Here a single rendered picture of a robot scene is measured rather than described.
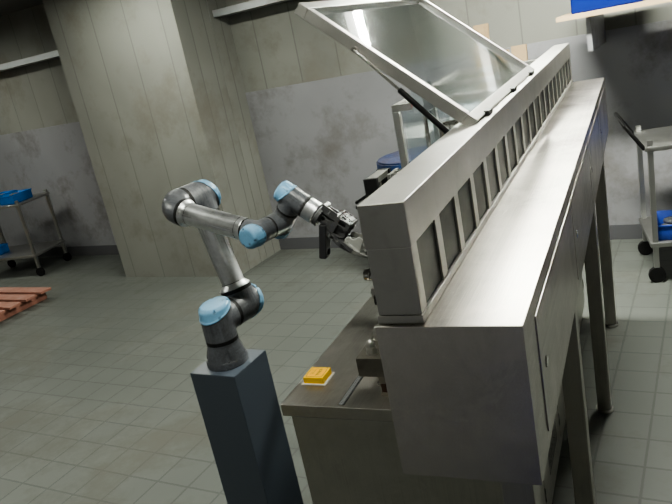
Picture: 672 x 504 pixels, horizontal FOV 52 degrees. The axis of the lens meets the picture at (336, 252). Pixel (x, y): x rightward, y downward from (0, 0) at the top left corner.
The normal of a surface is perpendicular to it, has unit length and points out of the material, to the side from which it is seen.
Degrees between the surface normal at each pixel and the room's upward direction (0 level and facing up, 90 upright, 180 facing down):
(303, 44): 90
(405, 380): 90
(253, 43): 90
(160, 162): 90
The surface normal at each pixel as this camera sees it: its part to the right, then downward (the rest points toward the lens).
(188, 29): 0.87, -0.02
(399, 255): -0.38, 0.35
